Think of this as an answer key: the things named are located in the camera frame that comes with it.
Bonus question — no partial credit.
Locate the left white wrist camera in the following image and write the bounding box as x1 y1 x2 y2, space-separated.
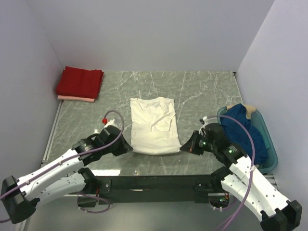
94 118 120 134

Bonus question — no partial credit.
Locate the aluminium frame rail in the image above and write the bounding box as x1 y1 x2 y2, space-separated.
264 175 277 185

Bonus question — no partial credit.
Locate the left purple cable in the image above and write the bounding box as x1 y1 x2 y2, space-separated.
0 110 125 223

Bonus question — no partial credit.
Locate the blue t shirt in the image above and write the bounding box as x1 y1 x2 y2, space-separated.
220 103 268 165

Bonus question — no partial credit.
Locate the teal plastic basket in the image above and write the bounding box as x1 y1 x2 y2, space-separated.
217 106 278 174

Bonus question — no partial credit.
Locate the folded red t shirt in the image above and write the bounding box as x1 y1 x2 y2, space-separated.
55 66 104 99

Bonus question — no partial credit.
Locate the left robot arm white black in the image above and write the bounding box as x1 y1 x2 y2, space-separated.
0 126 133 224

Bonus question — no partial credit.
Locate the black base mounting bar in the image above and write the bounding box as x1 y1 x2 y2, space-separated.
82 175 227 204

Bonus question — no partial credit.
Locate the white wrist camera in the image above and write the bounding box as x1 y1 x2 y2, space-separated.
94 118 120 134
199 116 211 134

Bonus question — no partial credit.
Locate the white t shirt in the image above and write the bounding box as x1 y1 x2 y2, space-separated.
130 97 181 155

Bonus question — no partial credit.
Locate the beige t shirt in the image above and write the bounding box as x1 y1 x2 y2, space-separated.
226 104 256 119

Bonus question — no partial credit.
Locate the folded pink t shirt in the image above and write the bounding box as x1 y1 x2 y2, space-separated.
57 95 95 103

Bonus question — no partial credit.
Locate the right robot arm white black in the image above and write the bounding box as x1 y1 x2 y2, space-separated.
180 123 303 231

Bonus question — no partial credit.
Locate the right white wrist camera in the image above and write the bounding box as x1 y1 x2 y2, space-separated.
199 116 211 134

